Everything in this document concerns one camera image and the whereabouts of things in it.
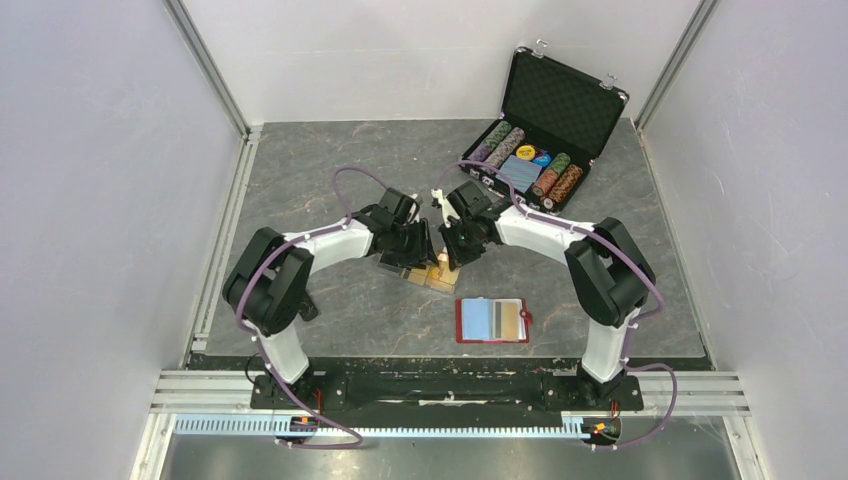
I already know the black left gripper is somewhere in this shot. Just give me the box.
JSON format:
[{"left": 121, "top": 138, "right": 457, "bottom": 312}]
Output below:
[{"left": 389, "top": 218, "right": 440, "bottom": 271}]

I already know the clear acrylic card tray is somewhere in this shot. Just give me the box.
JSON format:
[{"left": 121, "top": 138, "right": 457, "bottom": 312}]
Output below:
[{"left": 377, "top": 251, "right": 460, "bottom": 294}]

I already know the gold VIP card stack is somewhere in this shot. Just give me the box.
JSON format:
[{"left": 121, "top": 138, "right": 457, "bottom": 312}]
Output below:
[{"left": 424, "top": 263, "right": 460, "bottom": 294}]

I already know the red leather card holder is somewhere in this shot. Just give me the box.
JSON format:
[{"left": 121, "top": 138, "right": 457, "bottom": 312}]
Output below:
[{"left": 454, "top": 297, "right": 533, "bottom": 344}]

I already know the single gold credit card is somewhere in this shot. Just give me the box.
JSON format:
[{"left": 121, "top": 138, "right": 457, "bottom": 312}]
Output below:
[{"left": 492, "top": 300, "right": 524, "bottom": 341}]

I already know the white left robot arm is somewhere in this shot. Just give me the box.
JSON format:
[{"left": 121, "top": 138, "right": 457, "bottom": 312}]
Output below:
[{"left": 222, "top": 188, "right": 437, "bottom": 408}]

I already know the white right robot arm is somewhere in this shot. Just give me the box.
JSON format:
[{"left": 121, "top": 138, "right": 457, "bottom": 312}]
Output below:
[{"left": 431, "top": 181, "right": 657, "bottom": 408}]

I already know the black VIP card stack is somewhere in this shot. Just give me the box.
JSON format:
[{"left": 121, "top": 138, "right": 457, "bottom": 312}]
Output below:
[{"left": 377, "top": 261, "right": 407, "bottom": 279}]

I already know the gold card stack middle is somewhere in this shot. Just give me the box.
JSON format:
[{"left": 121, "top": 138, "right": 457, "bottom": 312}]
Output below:
[{"left": 405, "top": 268, "right": 429, "bottom": 286}]

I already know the blue playing card deck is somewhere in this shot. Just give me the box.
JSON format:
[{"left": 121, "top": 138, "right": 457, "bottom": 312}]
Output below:
[{"left": 496, "top": 155, "right": 543, "bottom": 193}]

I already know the yellow dealer button chip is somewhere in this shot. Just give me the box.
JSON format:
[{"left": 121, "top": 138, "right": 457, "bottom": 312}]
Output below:
[{"left": 515, "top": 144, "right": 537, "bottom": 161}]

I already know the black poker chip case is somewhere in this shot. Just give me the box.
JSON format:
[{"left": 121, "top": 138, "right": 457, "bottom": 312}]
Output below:
[{"left": 461, "top": 46, "right": 630, "bottom": 214}]

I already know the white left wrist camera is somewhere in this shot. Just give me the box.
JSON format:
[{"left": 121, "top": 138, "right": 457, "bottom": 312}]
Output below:
[{"left": 406, "top": 194, "right": 421, "bottom": 223}]

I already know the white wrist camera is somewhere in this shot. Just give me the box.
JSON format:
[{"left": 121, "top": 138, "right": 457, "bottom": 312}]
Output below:
[
  {"left": 430, "top": 188, "right": 460, "bottom": 227},
  {"left": 406, "top": 194, "right": 421, "bottom": 223}
]

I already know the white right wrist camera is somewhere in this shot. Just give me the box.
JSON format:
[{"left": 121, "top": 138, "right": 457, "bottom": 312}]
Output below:
[{"left": 430, "top": 188, "right": 460, "bottom": 227}]

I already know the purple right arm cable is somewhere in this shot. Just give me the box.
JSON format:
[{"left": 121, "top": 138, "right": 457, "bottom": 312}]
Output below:
[{"left": 433, "top": 159, "right": 680, "bottom": 452}]

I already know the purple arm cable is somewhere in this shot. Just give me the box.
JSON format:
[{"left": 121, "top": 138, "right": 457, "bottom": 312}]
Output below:
[
  {"left": 433, "top": 159, "right": 680, "bottom": 452},
  {"left": 235, "top": 166, "right": 389, "bottom": 452}
]

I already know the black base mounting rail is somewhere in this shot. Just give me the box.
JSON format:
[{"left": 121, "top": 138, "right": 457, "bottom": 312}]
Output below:
[{"left": 248, "top": 357, "right": 652, "bottom": 430}]

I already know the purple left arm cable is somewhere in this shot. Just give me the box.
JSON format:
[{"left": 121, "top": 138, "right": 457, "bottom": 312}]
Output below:
[{"left": 235, "top": 166, "right": 389, "bottom": 452}]

